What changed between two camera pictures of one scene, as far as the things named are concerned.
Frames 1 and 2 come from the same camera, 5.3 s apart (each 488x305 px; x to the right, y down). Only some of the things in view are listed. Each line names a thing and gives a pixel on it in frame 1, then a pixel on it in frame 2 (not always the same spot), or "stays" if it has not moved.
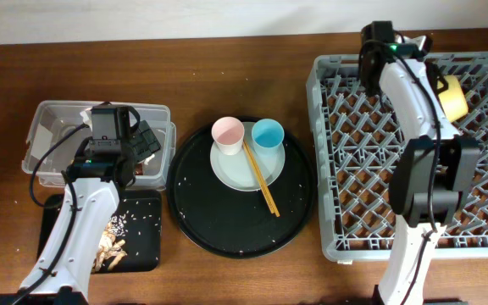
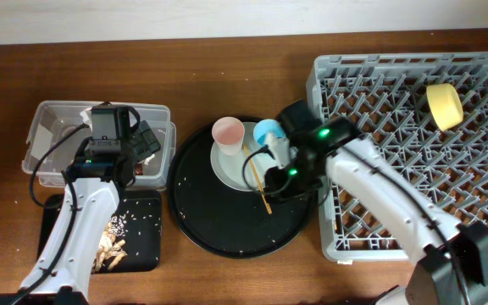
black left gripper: [146, 143] stays
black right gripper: [432, 73] -> [293, 191]
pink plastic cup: [229, 133] stays
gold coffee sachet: [139, 169] stays
